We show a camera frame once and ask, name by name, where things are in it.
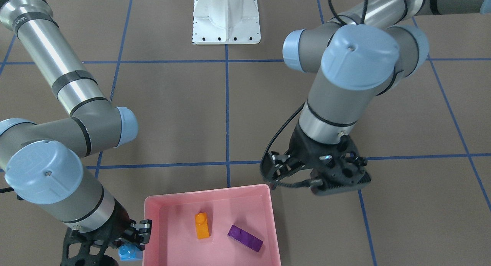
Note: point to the purple block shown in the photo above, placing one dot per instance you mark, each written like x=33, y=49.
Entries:
x=245, y=238

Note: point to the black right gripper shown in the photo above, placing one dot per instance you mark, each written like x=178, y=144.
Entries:
x=119, y=224

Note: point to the pink plastic box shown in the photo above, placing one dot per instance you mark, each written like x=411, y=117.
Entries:
x=174, y=242

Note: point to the small blue block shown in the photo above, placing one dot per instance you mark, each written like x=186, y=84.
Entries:
x=129, y=252

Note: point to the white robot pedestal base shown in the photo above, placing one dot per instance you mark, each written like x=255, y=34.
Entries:
x=220, y=22

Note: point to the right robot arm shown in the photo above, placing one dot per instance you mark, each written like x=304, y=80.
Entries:
x=42, y=162

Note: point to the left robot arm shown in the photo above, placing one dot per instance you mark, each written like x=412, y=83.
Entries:
x=357, y=55

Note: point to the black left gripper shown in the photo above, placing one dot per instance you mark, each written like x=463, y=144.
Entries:
x=301, y=148

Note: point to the orange block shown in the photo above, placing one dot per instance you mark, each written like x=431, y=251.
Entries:
x=201, y=226

